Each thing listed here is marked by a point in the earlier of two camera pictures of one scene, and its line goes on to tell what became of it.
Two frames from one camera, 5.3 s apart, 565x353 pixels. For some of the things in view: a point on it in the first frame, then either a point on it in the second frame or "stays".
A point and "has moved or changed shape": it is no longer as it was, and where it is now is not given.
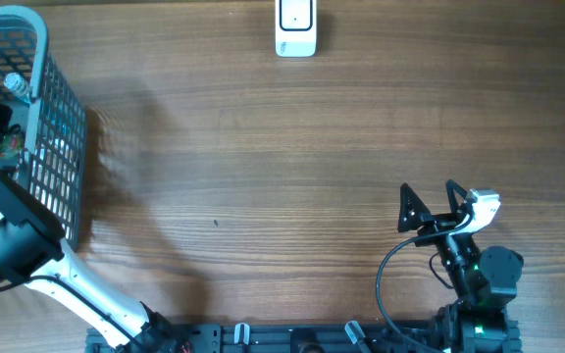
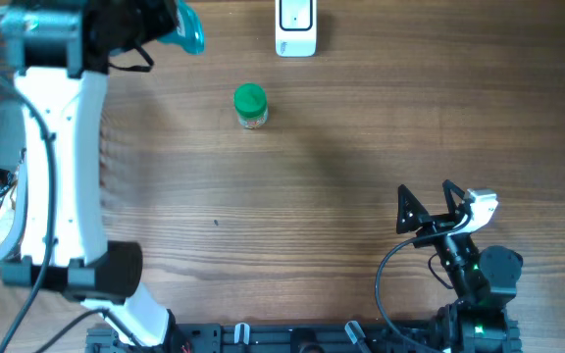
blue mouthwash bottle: x=15 y=82 has moved or changed shape
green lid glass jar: x=13 y=143 -> x=251 y=105
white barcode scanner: x=295 y=28 stays
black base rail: x=298 y=337 stays
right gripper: x=436 y=224 stays
